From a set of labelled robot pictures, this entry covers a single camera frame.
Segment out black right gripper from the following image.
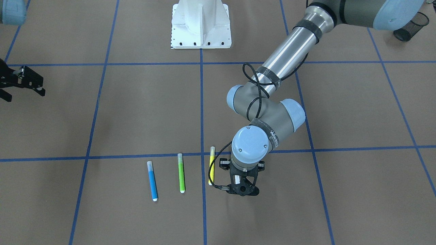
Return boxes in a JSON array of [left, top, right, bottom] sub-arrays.
[[0, 59, 46, 102]]

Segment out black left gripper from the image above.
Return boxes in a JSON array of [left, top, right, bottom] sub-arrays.
[[219, 158, 265, 177]]

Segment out blue marker pen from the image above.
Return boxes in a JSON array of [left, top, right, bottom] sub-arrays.
[[147, 160, 158, 202]]

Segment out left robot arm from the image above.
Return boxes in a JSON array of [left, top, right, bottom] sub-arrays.
[[219, 0, 424, 176]]

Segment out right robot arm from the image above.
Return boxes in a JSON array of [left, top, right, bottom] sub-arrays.
[[0, 0, 46, 102]]

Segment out yellow marker pen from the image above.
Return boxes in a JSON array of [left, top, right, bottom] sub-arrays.
[[208, 146, 215, 186]]

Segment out green marker pen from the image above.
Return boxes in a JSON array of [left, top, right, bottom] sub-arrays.
[[177, 153, 186, 194]]

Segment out black mesh cup far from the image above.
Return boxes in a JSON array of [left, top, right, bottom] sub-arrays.
[[393, 12, 430, 42]]

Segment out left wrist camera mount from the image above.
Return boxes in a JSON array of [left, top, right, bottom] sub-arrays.
[[225, 174, 260, 196]]

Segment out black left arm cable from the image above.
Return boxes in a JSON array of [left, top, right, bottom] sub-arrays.
[[208, 63, 303, 190]]

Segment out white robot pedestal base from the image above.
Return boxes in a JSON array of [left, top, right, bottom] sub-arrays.
[[170, 0, 232, 49]]

